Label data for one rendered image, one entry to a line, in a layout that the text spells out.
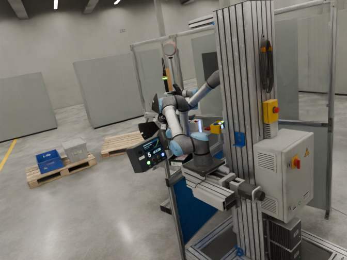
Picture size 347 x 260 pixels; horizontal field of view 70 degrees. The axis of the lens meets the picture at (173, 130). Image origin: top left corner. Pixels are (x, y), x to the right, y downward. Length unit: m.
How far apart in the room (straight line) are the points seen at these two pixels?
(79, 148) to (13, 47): 10.00
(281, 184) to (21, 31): 13.86
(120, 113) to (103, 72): 1.32
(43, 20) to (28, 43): 1.35
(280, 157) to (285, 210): 0.34
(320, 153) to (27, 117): 8.44
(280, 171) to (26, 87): 8.55
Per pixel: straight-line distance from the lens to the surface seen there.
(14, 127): 9.48
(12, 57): 14.46
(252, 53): 1.50
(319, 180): 2.92
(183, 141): 1.69
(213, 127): 2.55
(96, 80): 7.78
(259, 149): 1.55
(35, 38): 14.45
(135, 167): 1.82
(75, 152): 5.09
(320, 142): 2.73
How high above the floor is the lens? 1.84
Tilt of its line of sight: 17 degrees down
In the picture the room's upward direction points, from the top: 10 degrees counter-clockwise
